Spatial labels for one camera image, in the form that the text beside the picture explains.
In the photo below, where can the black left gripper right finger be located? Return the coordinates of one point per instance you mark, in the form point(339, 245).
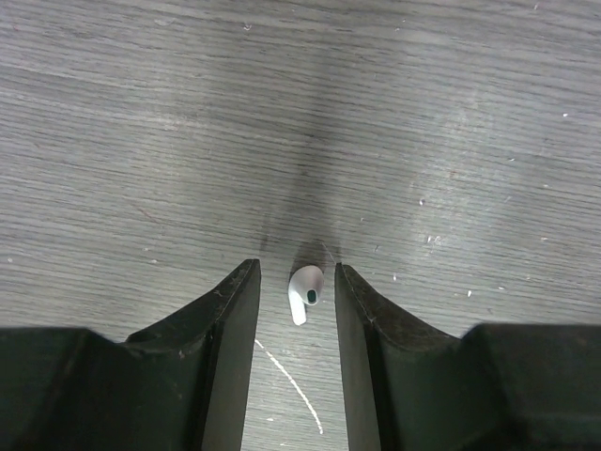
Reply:
point(502, 386)

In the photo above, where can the white earbud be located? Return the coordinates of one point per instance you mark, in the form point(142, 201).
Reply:
point(304, 289)

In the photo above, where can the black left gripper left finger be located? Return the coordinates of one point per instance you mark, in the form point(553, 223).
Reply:
point(179, 384)

